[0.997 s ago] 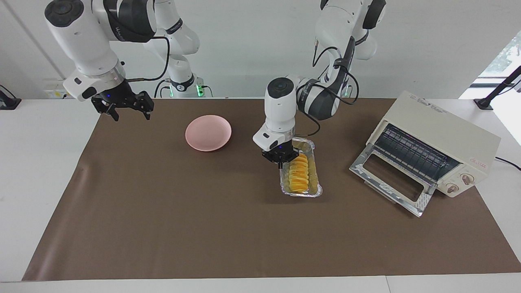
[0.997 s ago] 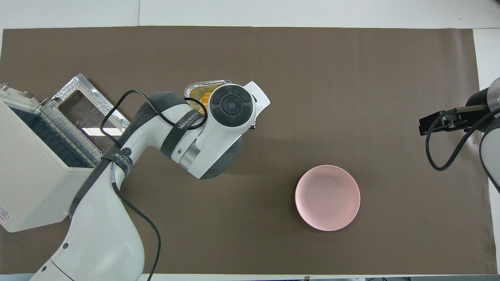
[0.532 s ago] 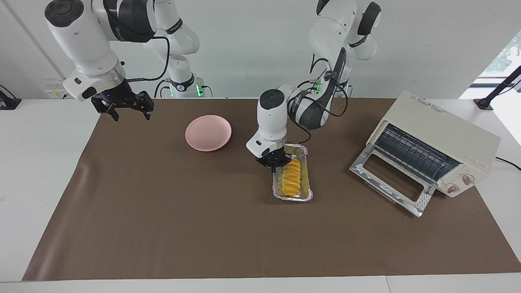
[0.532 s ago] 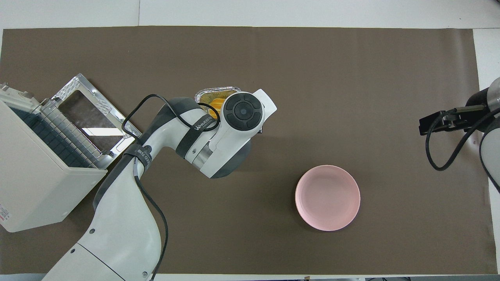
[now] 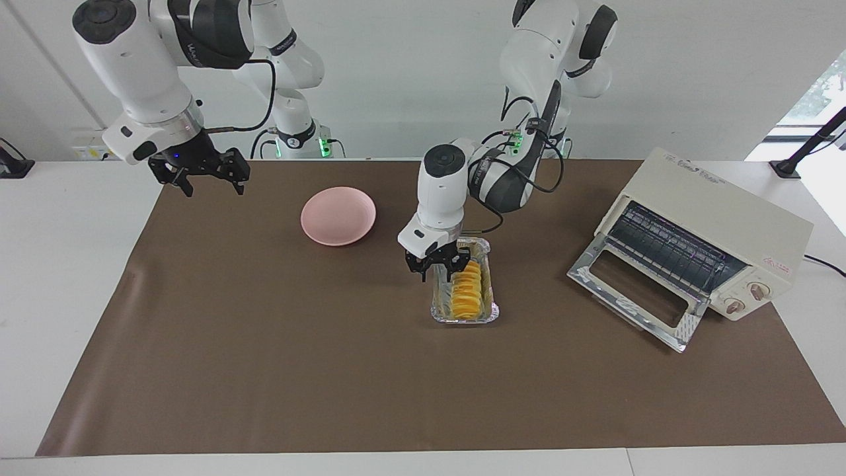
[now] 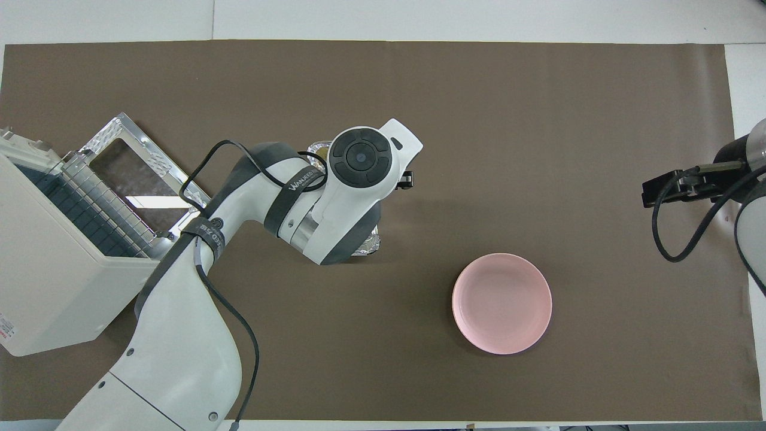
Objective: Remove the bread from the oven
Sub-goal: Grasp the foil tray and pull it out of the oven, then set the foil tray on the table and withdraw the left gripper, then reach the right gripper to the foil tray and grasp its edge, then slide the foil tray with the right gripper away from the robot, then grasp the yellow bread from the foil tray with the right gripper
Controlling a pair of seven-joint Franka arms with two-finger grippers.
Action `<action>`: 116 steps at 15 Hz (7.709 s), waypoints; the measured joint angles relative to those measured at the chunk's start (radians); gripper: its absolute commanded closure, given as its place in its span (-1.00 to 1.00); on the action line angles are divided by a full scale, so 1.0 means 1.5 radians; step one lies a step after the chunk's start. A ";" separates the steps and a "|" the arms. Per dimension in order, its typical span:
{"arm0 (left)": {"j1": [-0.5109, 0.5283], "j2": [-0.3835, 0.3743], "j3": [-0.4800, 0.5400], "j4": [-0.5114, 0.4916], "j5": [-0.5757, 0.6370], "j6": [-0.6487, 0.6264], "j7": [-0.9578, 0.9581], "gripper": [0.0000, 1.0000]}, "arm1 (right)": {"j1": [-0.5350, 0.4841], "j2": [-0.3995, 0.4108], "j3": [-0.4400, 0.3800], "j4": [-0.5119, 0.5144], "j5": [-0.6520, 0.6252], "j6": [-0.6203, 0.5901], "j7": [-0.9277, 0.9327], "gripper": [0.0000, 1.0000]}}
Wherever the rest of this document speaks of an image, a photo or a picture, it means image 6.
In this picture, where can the cream toaster oven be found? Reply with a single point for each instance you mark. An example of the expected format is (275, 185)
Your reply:
(54, 269)

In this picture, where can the pink round plate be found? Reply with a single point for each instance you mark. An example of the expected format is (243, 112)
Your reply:
(501, 303)

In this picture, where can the brown table mat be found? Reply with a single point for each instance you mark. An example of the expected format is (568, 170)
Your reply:
(479, 149)

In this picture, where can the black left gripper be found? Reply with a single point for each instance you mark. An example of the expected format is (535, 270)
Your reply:
(406, 180)

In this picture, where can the glass oven door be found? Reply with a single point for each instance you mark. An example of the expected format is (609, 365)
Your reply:
(137, 173)

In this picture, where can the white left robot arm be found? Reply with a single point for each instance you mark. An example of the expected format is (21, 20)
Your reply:
(173, 335)

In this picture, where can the aluminium foil tray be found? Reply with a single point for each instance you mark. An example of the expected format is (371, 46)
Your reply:
(368, 244)

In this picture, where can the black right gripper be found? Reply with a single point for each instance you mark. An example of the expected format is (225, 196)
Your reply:
(727, 173)

